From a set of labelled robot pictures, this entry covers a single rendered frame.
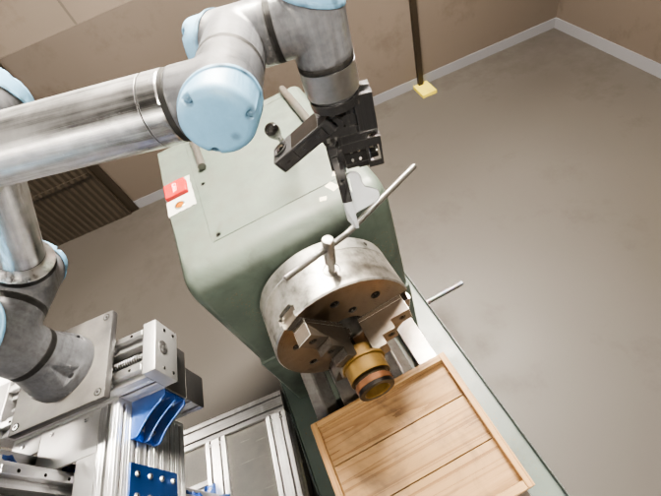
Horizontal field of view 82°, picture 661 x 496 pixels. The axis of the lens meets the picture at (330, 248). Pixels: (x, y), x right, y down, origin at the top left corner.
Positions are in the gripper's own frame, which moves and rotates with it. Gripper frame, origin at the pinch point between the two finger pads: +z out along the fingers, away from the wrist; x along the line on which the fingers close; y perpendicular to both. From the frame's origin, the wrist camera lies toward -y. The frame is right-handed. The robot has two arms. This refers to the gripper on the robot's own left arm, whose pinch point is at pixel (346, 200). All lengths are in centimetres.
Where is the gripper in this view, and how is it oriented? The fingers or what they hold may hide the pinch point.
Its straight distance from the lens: 68.4
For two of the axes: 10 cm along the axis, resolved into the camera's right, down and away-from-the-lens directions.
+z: 2.3, 6.2, 7.5
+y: 9.7, -2.3, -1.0
